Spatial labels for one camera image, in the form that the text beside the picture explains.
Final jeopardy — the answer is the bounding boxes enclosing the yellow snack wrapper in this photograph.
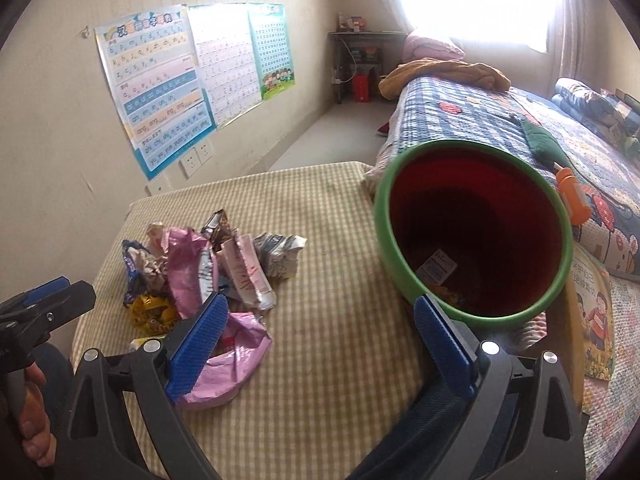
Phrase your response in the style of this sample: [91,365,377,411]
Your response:
[126,294,180,336]

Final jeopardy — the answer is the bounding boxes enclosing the silver blue wrapper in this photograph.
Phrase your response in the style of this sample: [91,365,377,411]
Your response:
[253,232,307,280]

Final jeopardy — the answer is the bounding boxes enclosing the person's left hand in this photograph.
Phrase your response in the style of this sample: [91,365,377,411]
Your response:
[18,364,56,468]

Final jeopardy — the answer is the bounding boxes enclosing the pink plastic bag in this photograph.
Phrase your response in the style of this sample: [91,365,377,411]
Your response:
[177,312,272,411]

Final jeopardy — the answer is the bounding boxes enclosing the pink white wrapper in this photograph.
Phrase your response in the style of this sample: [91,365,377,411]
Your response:
[221,232,277,311]

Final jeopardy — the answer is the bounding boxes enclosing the red bin with green rim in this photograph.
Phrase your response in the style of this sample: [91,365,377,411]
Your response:
[373,141,573,330]

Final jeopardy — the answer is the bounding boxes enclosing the brown foil wrapper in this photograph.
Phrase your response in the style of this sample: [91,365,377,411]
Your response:
[201,209,235,252]

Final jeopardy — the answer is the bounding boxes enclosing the children's picture book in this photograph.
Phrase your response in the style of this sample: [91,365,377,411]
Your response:
[572,243,615,382]

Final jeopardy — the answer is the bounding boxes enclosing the orange plastic bottle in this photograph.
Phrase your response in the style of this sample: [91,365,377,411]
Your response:
[554,162,591,226]

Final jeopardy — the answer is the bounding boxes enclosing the dark green cloth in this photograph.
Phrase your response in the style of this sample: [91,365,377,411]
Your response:
[518,117,572,172]

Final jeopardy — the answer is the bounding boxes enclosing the blue plaid quilted bedspread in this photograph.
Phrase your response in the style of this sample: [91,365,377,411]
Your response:
[364,76,639,281]

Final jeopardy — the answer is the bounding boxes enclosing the mustard yellow blanket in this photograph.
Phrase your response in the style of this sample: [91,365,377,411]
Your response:
[378,58,511,100]

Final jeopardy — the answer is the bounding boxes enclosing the folded blue quilt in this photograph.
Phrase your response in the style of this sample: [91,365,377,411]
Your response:
[552,78,639,136]

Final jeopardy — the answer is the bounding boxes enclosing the red box under table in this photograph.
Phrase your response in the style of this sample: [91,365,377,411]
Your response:
[352,73,371,103]

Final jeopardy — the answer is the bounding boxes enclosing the white chart poster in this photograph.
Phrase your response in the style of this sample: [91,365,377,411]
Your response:
[188,3,262,127]

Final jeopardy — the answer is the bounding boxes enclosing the teal chart poster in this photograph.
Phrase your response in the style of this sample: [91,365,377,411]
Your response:
[247,3,295,100]

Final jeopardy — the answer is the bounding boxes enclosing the pink pillow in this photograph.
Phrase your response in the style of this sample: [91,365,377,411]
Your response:
[401,30,465,63]

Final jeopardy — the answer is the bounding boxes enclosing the dark wooden side table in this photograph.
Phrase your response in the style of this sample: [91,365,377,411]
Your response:
[328,32,407,104]

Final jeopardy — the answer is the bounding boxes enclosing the white wall socket pair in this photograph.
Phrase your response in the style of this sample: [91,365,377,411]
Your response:
[179,138,214,179]

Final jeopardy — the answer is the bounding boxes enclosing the pinyin wall poster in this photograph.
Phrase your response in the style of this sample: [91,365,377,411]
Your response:
[94,4,216,180]

